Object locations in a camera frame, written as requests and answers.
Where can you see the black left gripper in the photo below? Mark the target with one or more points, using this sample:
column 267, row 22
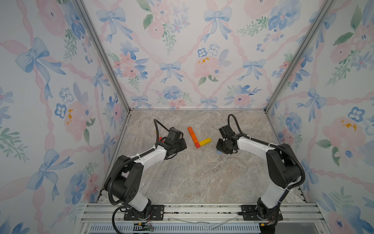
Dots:
column 183, row 146

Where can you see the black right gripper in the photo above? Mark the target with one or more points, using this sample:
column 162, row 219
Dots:
column 218, row 146

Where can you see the yellow long block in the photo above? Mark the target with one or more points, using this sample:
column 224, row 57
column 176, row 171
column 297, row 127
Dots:
column 205, row 141

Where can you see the orange long block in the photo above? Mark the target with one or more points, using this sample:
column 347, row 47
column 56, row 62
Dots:
column 194, row 138

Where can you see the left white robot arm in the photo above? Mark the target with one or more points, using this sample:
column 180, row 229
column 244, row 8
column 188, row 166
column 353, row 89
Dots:
column 123, row 182

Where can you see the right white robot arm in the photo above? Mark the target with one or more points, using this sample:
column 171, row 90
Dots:
column 284, row 169

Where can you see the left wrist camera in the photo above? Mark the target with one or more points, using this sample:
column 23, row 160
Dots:
column 174, row 134

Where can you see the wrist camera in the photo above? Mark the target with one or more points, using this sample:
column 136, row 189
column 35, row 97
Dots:
column 226, row 132
column 174, row 134

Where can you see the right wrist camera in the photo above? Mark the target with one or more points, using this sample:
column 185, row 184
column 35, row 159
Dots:
column 226, row 132

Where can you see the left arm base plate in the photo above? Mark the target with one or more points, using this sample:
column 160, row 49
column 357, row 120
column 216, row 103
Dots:
column 151, row 212

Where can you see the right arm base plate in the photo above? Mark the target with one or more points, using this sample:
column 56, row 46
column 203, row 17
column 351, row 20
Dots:
column 260, row 213

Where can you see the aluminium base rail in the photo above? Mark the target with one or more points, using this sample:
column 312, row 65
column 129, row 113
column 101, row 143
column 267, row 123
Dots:
column 204, row 218

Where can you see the aluminium corner post left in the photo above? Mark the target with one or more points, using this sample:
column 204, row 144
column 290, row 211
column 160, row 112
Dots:
column 87, row 22

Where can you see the aluminium corner post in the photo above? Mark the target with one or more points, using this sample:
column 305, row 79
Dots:
column 322, row 14
column 87, row 22

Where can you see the aluminium corner post right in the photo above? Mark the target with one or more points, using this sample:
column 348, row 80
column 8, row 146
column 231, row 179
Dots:
column 322, row 14

